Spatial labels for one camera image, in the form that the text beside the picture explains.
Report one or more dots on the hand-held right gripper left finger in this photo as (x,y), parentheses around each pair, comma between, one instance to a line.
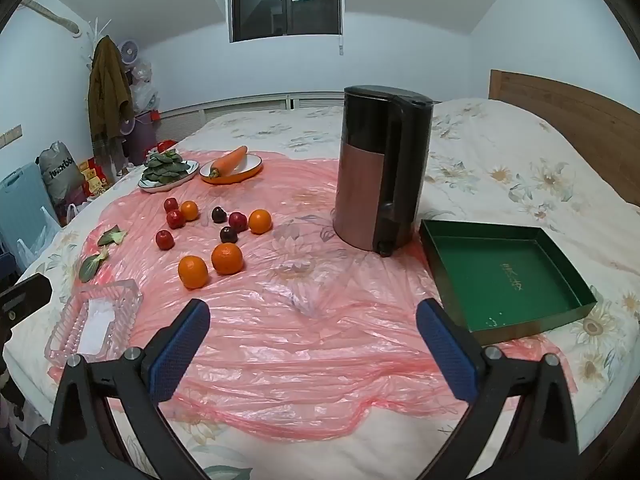
(182,345)

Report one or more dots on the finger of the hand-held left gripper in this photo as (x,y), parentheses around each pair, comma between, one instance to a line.
(27,295)

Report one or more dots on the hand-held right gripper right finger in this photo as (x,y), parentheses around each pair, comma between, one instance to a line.
(447,355)

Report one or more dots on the orange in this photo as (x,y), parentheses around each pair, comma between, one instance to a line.
(192,271)
(259,221)
(227,258)
(189,210)

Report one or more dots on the green cardboard box tray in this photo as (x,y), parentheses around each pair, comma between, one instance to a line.
(500,275)

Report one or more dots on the small red apple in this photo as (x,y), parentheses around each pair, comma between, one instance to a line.
(164,239)
(175,219)
(170,204)
(238,221)

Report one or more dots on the dark purple plum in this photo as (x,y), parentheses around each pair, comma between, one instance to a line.
(218,214)
(228,234)

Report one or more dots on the white plastic bag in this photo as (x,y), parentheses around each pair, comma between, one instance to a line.
(37,237)
(75,210)

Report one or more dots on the bok choy leaf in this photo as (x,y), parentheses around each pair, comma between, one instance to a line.
(92,266)
(111,236)

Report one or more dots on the clear glass tray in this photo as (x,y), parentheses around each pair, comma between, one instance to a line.
(95,320)

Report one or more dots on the pink plastic sheet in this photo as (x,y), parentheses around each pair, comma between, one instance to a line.
(300,320)

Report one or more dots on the grey bag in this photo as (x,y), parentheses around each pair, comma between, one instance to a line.
(60,167)

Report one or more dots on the red and yellow boxes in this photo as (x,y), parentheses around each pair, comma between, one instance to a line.
(95,175)

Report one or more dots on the white oval plate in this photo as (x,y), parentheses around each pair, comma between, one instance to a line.
(172,185)

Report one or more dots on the pile of green leaves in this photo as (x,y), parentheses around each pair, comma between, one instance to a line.
(162,167)

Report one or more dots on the orange rimmed bowl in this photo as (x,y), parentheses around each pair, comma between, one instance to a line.
(245,170)

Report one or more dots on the carrot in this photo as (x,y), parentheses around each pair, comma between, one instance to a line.
(230,160)

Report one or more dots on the black and copper kettle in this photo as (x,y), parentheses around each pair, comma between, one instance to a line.
(380,170)

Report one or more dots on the purple bin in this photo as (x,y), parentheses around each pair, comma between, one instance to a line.
(140,132)

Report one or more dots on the red bag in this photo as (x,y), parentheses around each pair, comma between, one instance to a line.
(162,146)

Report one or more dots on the brown jacket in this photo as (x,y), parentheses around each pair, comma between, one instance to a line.
(107,95)

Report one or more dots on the pile of plastic bags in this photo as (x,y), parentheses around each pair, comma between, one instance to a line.
(142,85)

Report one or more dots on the small white fan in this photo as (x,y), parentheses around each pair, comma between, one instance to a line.
(129,51)

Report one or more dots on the wooden headboard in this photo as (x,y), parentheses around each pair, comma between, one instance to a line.
(575,115)

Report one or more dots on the white coat rack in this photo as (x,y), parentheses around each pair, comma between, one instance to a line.
(95,27)

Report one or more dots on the wall switch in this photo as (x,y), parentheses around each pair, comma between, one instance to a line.
(11,135)

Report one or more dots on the wall pipe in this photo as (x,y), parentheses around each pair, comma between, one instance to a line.
(55,15)

